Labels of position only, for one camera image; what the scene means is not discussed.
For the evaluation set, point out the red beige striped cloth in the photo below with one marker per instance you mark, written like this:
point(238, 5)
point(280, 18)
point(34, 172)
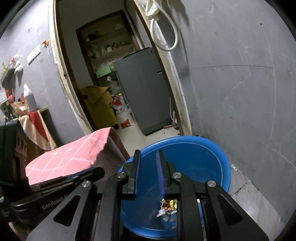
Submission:
point(37, 131)

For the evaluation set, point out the trash pile in basin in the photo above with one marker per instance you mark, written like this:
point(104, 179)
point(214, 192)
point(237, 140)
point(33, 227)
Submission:
point(167, 210)

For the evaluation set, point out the pink checked tablecloth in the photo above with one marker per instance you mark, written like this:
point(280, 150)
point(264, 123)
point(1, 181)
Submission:
point(102, 148)

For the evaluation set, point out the brown wooden cabinet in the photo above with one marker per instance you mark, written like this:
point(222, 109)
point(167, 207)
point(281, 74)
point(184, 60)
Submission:
point(32, 150)

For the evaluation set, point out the grey refrigerator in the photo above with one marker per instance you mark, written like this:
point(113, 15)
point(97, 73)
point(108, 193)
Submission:
point(145, 89)

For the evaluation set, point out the white work gloves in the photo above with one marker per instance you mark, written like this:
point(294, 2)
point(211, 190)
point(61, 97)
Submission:
point(151, 7)

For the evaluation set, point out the grey box on counter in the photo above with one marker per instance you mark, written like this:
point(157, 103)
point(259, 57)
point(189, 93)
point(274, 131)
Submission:
point(31, 103)

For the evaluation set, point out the blue plastic basin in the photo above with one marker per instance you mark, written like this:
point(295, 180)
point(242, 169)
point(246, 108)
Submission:
point(198, 158)

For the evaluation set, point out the green box on fridge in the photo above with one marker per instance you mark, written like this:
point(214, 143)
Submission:
point(103, 72)

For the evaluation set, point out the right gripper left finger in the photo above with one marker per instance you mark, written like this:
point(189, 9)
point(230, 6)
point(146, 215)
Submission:
point(132, 169)

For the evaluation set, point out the white plastic bottle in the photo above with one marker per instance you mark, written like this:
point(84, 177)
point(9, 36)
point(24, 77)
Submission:
point(26, 91)

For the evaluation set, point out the red white rice sack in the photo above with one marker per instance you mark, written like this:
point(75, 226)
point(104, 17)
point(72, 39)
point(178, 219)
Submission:
point(122, 112)

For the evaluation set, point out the yellow bag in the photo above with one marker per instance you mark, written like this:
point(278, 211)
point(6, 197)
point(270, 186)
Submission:
point(98, 101)

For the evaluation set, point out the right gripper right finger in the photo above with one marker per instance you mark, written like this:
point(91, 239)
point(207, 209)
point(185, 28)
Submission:
point(165, 169)

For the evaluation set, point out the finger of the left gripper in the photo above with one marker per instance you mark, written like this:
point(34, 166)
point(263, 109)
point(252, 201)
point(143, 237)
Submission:
point(92, 174)

